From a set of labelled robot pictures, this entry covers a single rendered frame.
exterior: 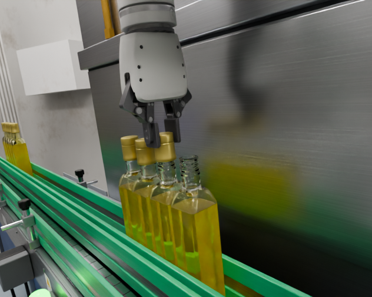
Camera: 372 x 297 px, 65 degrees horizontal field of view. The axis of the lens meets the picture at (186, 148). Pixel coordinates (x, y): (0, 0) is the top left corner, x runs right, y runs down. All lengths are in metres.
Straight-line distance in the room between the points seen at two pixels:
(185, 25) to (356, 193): 0.42
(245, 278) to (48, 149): 4.16
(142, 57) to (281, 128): 0.23
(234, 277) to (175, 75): 0.33
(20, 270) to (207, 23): 0.81
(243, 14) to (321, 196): 0.30
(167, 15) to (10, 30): 4.34
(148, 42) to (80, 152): 3.70
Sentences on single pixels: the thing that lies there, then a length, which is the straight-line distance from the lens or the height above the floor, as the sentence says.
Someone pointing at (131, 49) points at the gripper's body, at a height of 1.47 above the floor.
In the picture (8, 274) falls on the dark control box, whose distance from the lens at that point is 0.99.
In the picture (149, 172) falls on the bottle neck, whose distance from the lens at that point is 0.53.
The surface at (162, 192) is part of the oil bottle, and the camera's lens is 0.48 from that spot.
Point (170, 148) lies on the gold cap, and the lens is 0.47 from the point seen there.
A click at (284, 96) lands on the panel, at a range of 0.46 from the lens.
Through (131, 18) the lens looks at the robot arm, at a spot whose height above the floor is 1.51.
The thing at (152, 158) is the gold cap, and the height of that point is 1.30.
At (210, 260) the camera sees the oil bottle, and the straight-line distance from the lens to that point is 0.48.
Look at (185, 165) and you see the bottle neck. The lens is 0.43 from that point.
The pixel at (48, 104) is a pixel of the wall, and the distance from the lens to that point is 4.34.
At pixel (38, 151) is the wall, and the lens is 4.68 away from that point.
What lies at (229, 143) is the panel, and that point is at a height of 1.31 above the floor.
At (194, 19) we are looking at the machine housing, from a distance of 0.60.
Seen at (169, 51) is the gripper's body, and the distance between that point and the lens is 0.47.
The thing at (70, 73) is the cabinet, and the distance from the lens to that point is 3.57.
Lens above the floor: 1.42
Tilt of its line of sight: 12 degrees down
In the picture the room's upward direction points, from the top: 6 degrees counter-clockwise
